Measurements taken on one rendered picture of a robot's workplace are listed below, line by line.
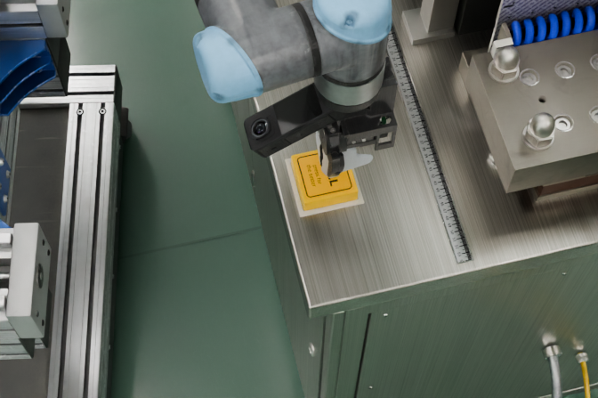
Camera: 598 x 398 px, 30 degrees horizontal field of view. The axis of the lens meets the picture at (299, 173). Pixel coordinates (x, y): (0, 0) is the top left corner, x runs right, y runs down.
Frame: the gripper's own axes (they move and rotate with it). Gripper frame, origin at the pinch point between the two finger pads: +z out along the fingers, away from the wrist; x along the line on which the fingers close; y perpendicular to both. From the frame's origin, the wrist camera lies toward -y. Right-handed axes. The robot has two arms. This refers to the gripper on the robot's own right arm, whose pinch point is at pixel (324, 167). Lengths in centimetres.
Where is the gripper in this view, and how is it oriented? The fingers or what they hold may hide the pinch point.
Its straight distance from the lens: 137.4
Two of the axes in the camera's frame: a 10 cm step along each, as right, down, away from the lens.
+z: 0.0, 4.5, 8.9
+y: 9.7, -2.1, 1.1
